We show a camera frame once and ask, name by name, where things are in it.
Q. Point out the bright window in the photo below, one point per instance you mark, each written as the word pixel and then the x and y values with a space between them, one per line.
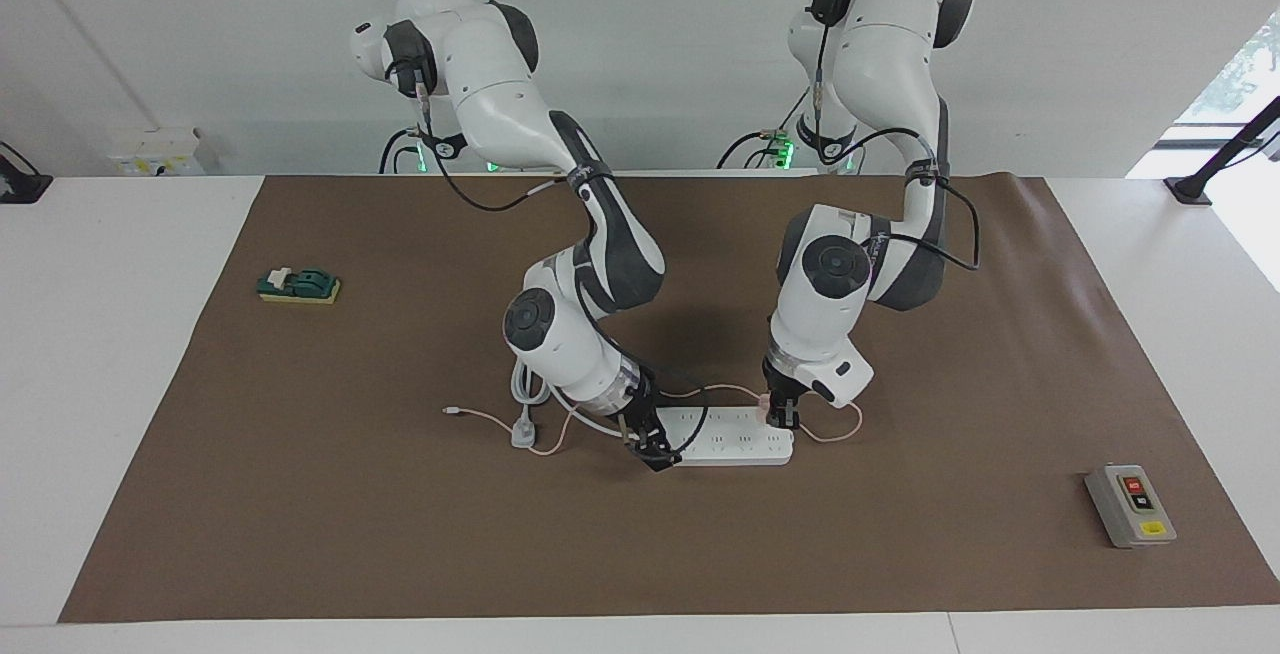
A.
pixel 1250 74

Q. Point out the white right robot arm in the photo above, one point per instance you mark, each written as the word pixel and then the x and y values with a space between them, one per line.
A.
pixel 560 354

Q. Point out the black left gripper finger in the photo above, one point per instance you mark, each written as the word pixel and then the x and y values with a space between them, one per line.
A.
pixel 786 414

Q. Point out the pink charger adapter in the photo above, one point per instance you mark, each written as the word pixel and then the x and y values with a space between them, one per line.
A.
pixel 763 400

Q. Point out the grey on-off switch box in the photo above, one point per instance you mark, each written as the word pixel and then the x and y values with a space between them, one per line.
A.
pixel 1130 509

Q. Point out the white wall socket box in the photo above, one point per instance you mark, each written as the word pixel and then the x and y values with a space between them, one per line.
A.
pixel 155 149

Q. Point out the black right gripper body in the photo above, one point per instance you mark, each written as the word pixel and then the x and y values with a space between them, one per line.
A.
pixel 648 419

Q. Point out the brown table mat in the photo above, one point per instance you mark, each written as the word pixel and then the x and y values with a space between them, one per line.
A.
pixel 400 534

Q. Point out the black slanted stand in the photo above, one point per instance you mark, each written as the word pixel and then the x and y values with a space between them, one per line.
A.
pixel 1190 189

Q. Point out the green knife switch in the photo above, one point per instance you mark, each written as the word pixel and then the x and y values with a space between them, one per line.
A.
pixel 300 284

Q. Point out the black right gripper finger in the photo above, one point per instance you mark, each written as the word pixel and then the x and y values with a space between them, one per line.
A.
pixel 662 454

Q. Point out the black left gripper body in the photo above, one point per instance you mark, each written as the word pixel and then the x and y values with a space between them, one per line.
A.
pixel 782 389

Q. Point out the white power strip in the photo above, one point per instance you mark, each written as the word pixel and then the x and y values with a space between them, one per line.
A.
pixel 740 444

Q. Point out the black clamp bracket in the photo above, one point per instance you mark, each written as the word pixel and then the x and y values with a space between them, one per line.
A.
pixel 20 189

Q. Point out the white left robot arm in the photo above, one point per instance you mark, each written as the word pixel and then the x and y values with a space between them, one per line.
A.
pixel 840 314

